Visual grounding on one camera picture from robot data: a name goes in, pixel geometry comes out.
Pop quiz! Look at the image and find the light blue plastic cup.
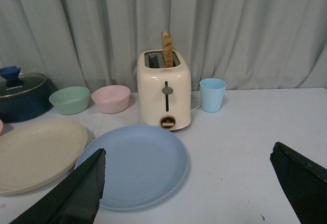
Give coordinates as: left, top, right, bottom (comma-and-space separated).
200, 78, 226, 113

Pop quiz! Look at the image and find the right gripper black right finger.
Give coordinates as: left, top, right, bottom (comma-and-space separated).
270, 142, 326, 223

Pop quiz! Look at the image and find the pink plastic bowl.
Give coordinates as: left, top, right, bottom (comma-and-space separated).
91, 85, 131, 114

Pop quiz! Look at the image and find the dark blue saucepan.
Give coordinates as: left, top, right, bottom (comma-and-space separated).
1, 79, 57, 123

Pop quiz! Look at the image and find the grey-green curtain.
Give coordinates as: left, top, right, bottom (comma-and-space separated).
1, 0, 326, 91

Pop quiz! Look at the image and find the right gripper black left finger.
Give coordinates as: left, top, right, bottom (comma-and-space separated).
11, 148, 106, 223

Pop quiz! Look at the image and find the blue plastic plate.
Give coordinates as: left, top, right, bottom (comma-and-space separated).
76, 125, 189, 211

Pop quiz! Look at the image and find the beige plastic plate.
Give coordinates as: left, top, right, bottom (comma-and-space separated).
1, 119, 88, 196

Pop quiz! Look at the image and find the green plastic bowl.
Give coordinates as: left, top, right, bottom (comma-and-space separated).
49, 86, 90, 115

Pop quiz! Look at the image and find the glass pot lid blue knob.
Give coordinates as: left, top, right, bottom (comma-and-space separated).
1, 66, 47, 98

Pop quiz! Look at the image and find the cream two-slot toaster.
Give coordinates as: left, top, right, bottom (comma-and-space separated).
137, 50, 192, 131

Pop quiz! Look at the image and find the pink plastic plate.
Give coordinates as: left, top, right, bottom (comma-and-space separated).
0, 120, 4, 135

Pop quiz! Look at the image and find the toast slice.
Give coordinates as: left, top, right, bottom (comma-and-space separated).
161, 30, 173, 68

